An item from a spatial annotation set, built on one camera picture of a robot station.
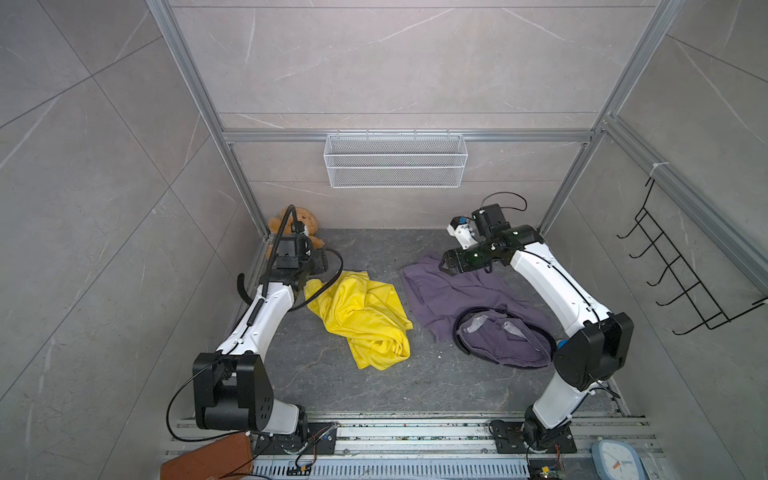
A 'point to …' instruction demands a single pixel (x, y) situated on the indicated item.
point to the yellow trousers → (368, 314)
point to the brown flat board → (228, 459)
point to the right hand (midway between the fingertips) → (453, 262)
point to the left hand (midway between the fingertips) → (316, 250)
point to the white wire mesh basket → (395, 160)
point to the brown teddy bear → (308, 221)
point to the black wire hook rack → (710, 311)
